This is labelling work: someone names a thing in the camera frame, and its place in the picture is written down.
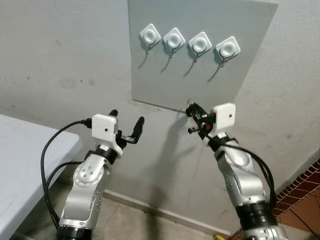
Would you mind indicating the grey hook board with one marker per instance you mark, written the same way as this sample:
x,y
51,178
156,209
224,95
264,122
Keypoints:
x,y
165,75

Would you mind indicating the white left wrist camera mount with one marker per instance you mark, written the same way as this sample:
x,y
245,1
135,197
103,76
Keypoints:
x,y
105,127

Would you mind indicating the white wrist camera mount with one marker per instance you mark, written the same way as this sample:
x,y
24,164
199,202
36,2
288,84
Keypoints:
x,y
105,127
225,119

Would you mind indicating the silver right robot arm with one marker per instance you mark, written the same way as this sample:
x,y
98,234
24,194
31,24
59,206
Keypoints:
x,y
237,170

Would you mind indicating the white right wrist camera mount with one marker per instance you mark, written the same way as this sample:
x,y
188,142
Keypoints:
x,y
225,119

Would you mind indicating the white adhesive wall hook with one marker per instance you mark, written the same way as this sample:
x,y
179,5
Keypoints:
x,y
174,38
200,43
227,48
150,34

